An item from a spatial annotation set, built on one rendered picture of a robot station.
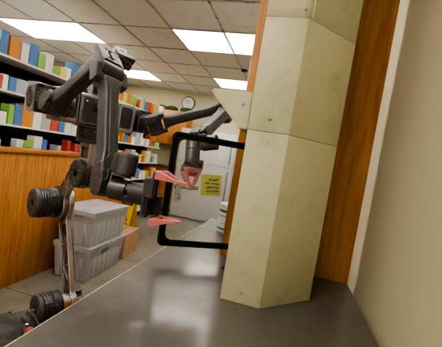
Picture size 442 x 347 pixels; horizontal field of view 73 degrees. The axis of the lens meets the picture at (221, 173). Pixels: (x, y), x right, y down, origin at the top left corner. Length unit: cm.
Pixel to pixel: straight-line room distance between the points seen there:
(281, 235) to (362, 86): 65
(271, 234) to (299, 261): 15
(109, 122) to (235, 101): 37
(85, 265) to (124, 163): 233
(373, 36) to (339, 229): 70
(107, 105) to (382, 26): 98
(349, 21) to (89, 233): 260
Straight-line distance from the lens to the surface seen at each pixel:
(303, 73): 85
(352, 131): 120
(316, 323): 90
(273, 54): 85
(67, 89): 125
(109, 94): 99
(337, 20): 97
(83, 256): 306
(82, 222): 301
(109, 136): 92
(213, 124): 133
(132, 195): 79
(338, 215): 119
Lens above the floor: 132
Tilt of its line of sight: 3 degrees down
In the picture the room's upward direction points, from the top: 9 degrees clockwise
